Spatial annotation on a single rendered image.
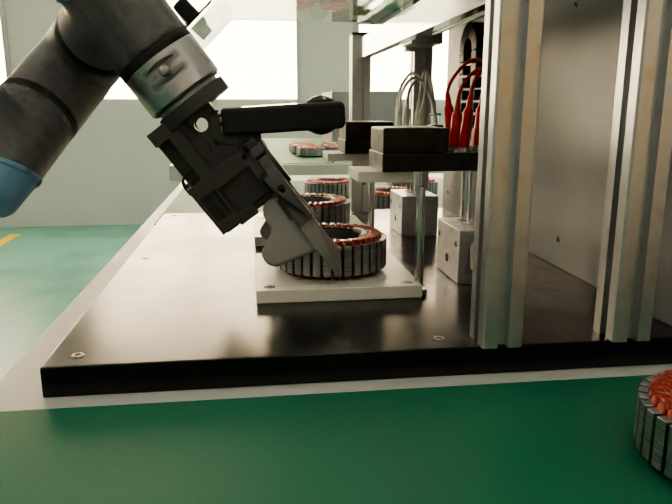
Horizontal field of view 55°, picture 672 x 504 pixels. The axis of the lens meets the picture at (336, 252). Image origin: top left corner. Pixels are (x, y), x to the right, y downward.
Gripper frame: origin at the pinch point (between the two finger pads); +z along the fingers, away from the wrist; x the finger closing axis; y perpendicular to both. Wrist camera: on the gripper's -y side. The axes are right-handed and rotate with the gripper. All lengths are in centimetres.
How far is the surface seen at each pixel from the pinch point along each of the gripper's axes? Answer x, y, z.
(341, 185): -70, -7, 8
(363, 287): 7.4, -0.2, 2.2
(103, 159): -472, 116, -52
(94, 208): -472, 148, -26
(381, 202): -52, -10, 11
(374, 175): 3.0, -7.3, -4.4
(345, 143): -20.7, -8.8, -5.3
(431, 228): -20.4, -11.5, 10.8
